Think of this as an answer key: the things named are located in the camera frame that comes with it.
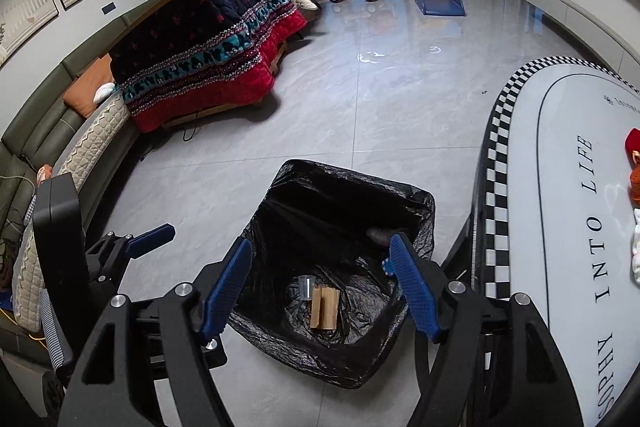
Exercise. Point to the small orange item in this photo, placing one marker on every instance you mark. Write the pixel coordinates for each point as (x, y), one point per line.
(635, 179)

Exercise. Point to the clear plastic cup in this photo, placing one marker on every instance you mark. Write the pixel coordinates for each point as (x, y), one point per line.
(306, 301)

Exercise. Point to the small red item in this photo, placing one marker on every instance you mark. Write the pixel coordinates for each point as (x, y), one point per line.
(633, 142)

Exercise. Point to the large framed wall picture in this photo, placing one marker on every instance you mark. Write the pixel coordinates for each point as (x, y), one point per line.
(25, 17)

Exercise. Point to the white low wall cabinet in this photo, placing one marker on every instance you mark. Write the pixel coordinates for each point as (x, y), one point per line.
(575, 12)

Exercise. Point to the white crumpled item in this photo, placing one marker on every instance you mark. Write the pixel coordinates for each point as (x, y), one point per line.
(636, 247)

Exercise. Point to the white round checkered-rim table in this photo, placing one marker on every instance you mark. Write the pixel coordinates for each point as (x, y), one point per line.
(565, 207)

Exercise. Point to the red and black printed blanket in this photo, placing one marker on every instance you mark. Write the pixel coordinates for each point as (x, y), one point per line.
(200, 32)

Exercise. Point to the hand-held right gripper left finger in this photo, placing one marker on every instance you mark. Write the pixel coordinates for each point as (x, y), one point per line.
(225, 292)

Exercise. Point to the white plush toy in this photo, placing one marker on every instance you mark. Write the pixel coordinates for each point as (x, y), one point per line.
(106, 92)

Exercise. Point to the green sofa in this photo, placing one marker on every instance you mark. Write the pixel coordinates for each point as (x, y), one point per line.
(45, 127)

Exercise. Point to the brown cardboard piece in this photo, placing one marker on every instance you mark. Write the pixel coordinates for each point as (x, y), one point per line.
(326, 316)

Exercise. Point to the trash bin with black bag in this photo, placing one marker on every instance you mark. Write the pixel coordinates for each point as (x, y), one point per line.
(325, 217)

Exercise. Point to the black wall switch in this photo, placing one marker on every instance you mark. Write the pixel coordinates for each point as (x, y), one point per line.
(107, 9)

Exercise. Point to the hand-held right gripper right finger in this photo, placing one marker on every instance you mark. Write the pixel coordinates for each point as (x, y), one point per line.
(415, 292)

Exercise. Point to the orange cushion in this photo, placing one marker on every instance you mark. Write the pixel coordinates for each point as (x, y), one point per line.
(87, 87)

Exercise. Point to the wooden low table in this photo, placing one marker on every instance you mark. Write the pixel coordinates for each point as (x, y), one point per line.
(210, 114)

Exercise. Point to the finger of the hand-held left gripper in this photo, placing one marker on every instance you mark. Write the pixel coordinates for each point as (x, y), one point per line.
(150, 237)

